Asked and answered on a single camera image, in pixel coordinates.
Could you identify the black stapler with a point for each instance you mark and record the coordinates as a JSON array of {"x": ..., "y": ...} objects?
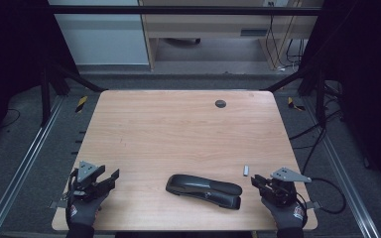
[{"x": 201, "y": 188}]

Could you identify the light wooden desk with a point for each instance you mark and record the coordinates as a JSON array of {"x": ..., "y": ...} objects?
[{"x": 211, "y": 24}]

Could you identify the yellow and black tape strip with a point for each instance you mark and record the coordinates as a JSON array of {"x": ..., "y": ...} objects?
[{"x": 81, "y": 103}]

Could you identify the black horizontal frame bar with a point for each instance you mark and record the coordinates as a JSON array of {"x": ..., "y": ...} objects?
[{"x": 178, "y": 10}]

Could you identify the grey tape tab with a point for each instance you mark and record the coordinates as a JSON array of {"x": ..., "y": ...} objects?
[
  {"x": 54, "y": 205},
  {"x": 312, "y": 205}
]

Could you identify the person's right hand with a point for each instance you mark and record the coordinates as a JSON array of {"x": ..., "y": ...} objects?
[{"x": 287, "y": 216}]

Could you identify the aluminium floor rail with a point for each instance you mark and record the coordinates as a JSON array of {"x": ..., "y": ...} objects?
[
  {"x": 344, "y": 185},
  {"x": 23, "y": 165}
]

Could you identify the black metal stand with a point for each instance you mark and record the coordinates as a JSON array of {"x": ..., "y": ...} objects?
[
  {"x": 45, "y": 99},
  {"x": 320, "y": 95}
]

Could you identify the white cabinet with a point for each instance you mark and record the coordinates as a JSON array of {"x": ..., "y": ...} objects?
[{"x": 102, "y": 39}]

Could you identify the dark round table grommet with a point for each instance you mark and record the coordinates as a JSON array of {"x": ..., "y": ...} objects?
[{"x": 220, "y": 103}]

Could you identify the person's left hand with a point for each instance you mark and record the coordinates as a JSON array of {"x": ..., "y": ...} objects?
[{"x": 83, "y": 213}]

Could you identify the silver strip of staples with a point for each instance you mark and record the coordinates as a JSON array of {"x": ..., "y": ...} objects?
[{"x": 245, "y": 170}]

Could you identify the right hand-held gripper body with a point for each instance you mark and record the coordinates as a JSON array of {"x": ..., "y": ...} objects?
[{"x": 286, "y": 175}]

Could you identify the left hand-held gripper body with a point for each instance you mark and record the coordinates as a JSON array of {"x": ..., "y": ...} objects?
[{"x": 87, "y": 170}]

